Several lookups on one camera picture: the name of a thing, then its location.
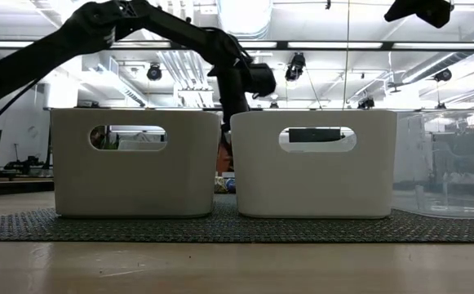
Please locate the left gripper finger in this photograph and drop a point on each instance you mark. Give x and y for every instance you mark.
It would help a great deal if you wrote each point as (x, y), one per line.
(226, 139)

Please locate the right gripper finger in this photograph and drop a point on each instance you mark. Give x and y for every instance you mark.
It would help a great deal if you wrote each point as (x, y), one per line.
(401, 14)
(410, 4)

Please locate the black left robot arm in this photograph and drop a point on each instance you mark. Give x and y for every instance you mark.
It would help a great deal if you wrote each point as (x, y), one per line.
(36, 61)

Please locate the person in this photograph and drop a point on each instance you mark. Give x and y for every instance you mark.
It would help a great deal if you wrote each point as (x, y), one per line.
(219, 163)

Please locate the dark woven placemat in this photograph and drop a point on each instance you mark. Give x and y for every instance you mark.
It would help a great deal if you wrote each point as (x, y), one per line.
(224, 228)

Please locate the frosted translucent plastic bin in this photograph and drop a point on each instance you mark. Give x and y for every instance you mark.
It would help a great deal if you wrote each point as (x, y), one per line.
(138, 183)

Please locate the white plastic bin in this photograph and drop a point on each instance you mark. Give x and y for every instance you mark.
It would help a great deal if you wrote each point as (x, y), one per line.
(314, 183)

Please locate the clear plastic bin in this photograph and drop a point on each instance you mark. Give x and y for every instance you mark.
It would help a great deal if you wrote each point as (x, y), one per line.
(444, 196)

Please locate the black equipment on workbench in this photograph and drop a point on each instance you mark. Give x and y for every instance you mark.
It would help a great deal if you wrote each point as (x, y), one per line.
(24, 166)

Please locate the dark low workbench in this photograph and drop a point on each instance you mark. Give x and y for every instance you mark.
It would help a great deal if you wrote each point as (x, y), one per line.
(12, 188)

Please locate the thin dark horizontal rail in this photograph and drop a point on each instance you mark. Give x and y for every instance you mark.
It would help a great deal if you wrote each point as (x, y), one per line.
(210, 109)

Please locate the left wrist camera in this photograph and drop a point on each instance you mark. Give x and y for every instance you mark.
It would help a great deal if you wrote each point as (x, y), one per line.
(265, 79)

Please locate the round silver air duct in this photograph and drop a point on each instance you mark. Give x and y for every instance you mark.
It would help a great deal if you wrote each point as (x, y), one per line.
(244, 16)

